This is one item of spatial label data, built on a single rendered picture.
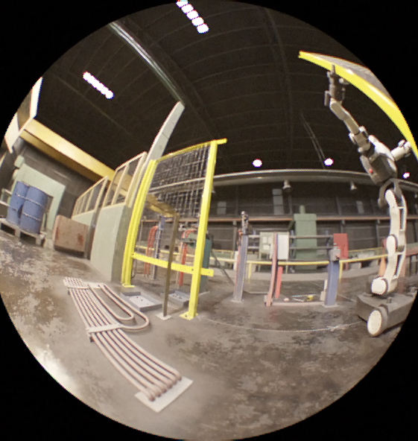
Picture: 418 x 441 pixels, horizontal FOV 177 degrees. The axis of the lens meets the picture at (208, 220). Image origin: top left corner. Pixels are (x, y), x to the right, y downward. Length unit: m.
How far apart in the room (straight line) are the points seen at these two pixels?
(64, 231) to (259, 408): 3.43
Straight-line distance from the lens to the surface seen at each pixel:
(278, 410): 0.65
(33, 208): 3.49
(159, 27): 11.06
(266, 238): 7.01
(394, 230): 1.37
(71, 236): 3.34
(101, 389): 0.64
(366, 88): 0.74
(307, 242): 9.73
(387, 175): 1.39
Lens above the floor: 0.54
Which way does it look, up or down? 15 degrees up
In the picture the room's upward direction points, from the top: 7 degrees clockwise
